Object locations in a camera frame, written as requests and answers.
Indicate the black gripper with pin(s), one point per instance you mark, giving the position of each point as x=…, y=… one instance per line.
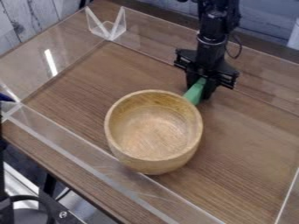
x=205, y=63

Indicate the green rectangular block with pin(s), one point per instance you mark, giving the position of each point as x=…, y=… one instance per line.
x=193, y=94

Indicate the brown wooden bowl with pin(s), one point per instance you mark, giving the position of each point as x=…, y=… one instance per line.
x=153, y=129

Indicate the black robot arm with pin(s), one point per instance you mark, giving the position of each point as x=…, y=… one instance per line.
x=219, y=18

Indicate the black table leg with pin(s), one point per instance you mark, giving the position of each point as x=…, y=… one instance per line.
x=49, y=185

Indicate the clear acrylic tray enclosure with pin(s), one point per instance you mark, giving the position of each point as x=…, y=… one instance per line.
x=108, y=51

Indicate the black metal bracket with screw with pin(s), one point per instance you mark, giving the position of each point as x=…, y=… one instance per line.
x=60, y=213

